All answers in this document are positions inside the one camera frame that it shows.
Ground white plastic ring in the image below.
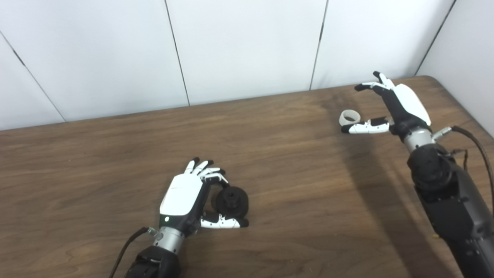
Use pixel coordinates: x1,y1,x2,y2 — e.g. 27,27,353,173
338,109,362,127

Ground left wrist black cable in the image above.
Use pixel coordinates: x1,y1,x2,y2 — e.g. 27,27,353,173
108,226,159,278

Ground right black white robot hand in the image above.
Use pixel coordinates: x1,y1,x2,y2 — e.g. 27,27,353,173
341,71,432,137

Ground round black plastic part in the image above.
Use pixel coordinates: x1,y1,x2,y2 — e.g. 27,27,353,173
214,186,250,220

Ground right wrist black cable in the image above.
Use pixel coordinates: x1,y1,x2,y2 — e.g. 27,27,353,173
432,125,494,217

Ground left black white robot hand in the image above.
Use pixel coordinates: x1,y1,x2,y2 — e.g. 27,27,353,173
159,156,250,237

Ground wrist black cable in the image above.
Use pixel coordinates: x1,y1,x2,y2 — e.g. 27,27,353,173
432,125,494,217
108,226,159,278

